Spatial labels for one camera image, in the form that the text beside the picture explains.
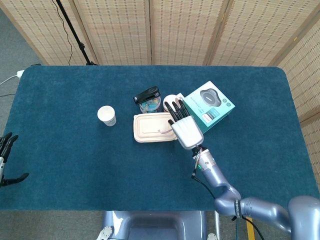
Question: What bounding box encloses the woven bamboo folding screen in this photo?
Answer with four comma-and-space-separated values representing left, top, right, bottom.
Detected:
0, 0, 320, 186

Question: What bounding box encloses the teal speaker product box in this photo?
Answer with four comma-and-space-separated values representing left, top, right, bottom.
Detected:
181, 80, 236, 135

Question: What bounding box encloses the yellow floor tape strip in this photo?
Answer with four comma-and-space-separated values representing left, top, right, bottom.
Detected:
246, 216, 256, 240

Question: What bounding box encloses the beige lidded food container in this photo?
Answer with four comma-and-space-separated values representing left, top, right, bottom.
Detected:
132, 112, 179, 144

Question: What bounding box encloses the clear jar with brown snacks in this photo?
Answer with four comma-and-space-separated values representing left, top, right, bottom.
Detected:
162, 94, 183, 113

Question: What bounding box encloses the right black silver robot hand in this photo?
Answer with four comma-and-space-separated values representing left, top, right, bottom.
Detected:
164, 99, 205, 150

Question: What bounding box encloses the blue-grey robot torso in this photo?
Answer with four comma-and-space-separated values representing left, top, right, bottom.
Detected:
96, 210, 218, 240

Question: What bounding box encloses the blue table mat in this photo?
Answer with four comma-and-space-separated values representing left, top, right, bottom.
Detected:
0, 65, 320, 213

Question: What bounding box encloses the metal table leg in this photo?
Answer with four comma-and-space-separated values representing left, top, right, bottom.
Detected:
214, 210, 221, 240

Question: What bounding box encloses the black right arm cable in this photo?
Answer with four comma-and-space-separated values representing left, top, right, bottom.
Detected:
191, 169, 262, 240

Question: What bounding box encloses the black tripod stand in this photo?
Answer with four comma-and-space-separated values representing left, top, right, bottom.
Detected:
55, 0, 100, 66

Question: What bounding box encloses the clear jar with colourful clips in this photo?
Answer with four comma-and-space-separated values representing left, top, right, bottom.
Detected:
138, 94, 163, 115

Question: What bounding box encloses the thin black hanging cable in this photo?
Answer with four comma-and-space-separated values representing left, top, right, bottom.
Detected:
51, 0, 74, 66

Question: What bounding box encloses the white paper cup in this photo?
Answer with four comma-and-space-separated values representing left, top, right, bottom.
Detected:
97, 105, 117, 127

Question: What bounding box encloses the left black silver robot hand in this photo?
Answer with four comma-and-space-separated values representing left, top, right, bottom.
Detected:
0, 132, 30, 188

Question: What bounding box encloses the white power cable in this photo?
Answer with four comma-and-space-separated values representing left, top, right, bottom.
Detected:
0, 74, 18, 86

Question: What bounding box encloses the black stapler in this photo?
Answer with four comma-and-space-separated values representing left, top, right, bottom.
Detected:
132, 86, 161, 106

